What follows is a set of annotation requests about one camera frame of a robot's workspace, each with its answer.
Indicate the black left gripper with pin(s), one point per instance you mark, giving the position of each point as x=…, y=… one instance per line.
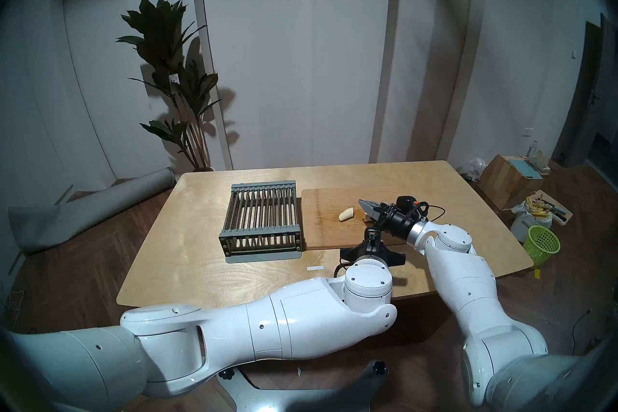
x=372, y=251

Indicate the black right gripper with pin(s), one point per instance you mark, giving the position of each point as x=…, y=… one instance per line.
x=398, y=222

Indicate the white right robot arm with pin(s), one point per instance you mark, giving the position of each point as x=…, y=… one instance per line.
x=463, y=280

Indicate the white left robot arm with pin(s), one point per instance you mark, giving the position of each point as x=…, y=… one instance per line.
x=289, y=319

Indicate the short peeled banana piece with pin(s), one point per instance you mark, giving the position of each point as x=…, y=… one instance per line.
x=346, y=214

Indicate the wooden cutting board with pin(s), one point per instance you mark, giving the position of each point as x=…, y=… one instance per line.
x=323, y=232

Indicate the light blue plastic board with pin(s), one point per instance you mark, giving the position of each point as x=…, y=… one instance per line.
x=526, y=168

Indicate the yellow banana peels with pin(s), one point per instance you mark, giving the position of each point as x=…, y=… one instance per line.
x=536, y=207

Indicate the grey metal dish rack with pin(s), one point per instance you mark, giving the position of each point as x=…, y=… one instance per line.
x=263, y=185

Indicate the wooden box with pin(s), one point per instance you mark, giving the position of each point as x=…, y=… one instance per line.
x=497, y=184

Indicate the white trash bag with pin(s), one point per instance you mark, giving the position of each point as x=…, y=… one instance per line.
x=524, y=225

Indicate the green plastic basket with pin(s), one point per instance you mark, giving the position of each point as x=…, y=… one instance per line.
x=540, y=244

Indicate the small wooden tray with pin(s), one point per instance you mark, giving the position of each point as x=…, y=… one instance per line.
x=562, y=213

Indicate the brown open door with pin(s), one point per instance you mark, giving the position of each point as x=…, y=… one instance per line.
x=579, y=102

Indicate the rolled grey floor mat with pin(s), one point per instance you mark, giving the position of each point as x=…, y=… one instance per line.
x=96, y=208

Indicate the tall green potted plant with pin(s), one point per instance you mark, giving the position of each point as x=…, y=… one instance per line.
x=159, y=25

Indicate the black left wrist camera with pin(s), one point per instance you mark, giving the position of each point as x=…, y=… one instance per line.
x=372, y=236

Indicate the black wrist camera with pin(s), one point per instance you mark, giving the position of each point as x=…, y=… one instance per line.
x=406, y=201
x=372, y=236

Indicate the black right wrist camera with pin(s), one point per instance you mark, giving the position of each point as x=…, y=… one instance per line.
x=406, y=201

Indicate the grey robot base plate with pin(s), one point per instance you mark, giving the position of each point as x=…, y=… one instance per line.
x=299, y=399

